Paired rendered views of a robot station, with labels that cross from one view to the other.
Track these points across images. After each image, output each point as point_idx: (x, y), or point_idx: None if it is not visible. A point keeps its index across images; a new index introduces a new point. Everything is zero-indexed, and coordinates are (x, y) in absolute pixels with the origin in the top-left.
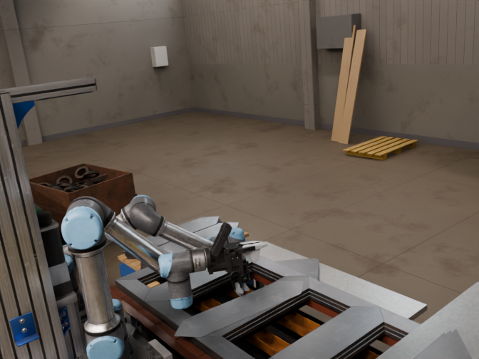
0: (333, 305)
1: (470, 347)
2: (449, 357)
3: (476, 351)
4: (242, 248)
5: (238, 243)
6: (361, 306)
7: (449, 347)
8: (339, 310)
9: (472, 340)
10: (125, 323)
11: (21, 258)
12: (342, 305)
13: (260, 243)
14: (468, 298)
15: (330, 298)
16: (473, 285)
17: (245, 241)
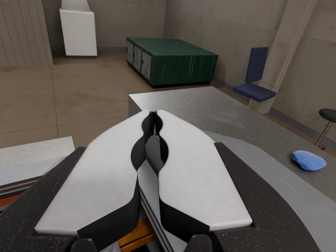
0: (14, 188)
1: (204, 129)
2: (222, 141)
3: (209, 129)
4: (276, 230)
5: (37, 246)
6: (51, 167)
7: (209, 135)
8: (27, 188)
9: (195, 125)
10: None
11: None
12: (28, 181)
13: (176, 116)
14: (145, 105)
15: (4, 186)
16: (131, 97)
17: (66, 175)
